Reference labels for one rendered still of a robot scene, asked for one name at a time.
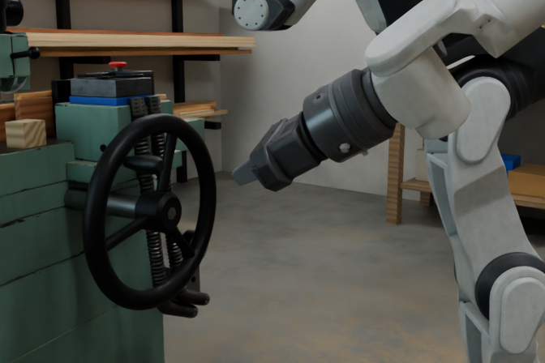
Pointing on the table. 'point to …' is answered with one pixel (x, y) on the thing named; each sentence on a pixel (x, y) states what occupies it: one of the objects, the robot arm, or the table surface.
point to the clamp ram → (60, 94)
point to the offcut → (25, 133)
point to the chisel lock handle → (27, 53)
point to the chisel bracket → (10, 42)
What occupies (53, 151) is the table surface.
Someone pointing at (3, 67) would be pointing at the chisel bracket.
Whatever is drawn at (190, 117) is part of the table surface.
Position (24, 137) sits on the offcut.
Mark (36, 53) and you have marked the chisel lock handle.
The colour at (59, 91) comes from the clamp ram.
